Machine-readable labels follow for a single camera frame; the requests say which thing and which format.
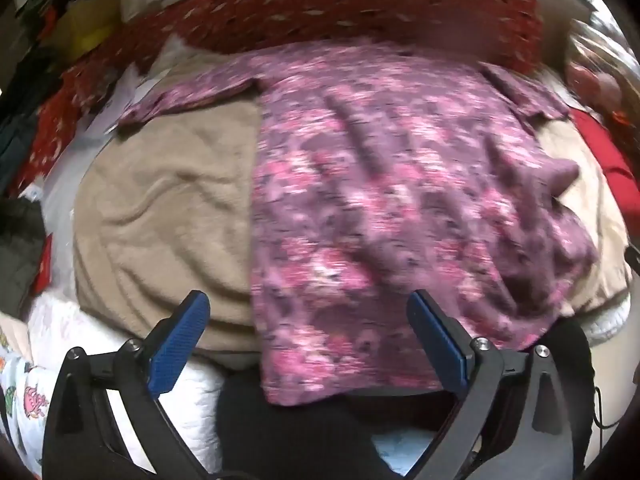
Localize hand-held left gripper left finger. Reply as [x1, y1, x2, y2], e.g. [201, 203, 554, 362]
[42, 290, 223, 480]

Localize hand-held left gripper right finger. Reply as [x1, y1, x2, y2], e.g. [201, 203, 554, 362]
[406, 289, 577, 480]

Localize purple floral shirt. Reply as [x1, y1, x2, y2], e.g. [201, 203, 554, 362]
[117, 37, 598, 407]

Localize dark clothes pile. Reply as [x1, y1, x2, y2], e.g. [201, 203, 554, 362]
[0, 42, 68, 198]

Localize white quilted blanket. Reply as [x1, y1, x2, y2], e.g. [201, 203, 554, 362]
[27, 292, 632, 478]

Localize beige fleece blanket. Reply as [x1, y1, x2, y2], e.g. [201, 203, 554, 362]
[72, 52, 632, 371]

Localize small red packet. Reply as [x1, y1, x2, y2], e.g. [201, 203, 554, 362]
[31, 234, 54, 297]

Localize person's black pants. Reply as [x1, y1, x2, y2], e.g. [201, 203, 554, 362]
[215, 317, 597, 480]

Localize dinosaur printed cloth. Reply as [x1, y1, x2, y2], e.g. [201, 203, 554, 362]
[0, 327, 53, 480]

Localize dark quilted jacket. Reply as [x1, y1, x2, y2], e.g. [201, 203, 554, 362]
[0, 199, 49, 318]

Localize pale lavender sheet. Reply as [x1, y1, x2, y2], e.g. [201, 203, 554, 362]
[41, 35, 168, 293]

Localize plain red cloth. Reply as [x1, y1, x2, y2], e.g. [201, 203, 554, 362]
[570, 109, 640, 223]

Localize long-haired doll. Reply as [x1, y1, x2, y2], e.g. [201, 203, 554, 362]
[565, 40, 631, 113]

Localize yellow bag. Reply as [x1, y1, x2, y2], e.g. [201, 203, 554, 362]
[52, 0, 125, 63]

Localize red patterned blanket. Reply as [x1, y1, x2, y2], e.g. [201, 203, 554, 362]
[20, 0, 545, 196]

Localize black cable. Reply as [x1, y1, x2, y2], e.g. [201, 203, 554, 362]
[591, 385, 622, 431]

